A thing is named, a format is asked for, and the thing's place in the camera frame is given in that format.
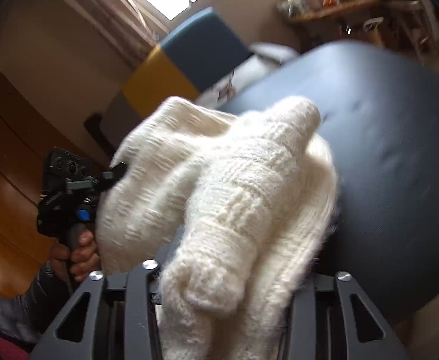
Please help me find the cream knitted sweater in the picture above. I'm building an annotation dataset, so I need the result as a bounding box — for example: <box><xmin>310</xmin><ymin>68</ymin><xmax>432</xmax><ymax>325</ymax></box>
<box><xmin>96</xmin><ymin>96</ymin><xmax>337</xmax><ymax>359</ymax></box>

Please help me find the person's left hand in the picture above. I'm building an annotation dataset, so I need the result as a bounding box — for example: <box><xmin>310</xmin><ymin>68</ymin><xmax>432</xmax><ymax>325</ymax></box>
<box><xmin>49</xmin><ymin>229</ymin><xmax>101</xmax><ymax>282</ymax></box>

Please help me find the person in red jacket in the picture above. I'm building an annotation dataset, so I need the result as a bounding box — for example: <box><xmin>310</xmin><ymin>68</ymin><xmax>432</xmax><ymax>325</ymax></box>
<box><xmin>0</xmin><ymin>257</ymin><xmax>74</xmax><ymax>360</ymax></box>

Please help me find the grey yellow blue sofa chair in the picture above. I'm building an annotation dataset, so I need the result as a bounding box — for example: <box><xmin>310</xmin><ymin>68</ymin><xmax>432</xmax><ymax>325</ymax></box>
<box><xmin>83</xmin><ymin>6</ymin><xmax>299</xmax><ymax>166</ymax></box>

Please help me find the patterned window curtain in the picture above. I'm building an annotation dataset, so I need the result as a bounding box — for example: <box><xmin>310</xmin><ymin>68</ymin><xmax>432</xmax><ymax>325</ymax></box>
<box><xmin>62</xmin><ymin>0</ymin><xmax>158</xmax><ymax>68</ymax></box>

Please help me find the deer print pillow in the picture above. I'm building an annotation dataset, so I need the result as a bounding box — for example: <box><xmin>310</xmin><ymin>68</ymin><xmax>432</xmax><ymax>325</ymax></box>
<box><xmin>194</xmin><ymin>55</ymin><xmax>280</xmax><ymax>109</ymax></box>

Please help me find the wooden side desk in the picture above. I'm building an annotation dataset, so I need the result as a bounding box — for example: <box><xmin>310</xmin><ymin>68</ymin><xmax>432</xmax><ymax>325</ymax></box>
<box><xmin>277</xmin><ymin>0</ymin><xmax>435</xmax><ymax>59</ymax></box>

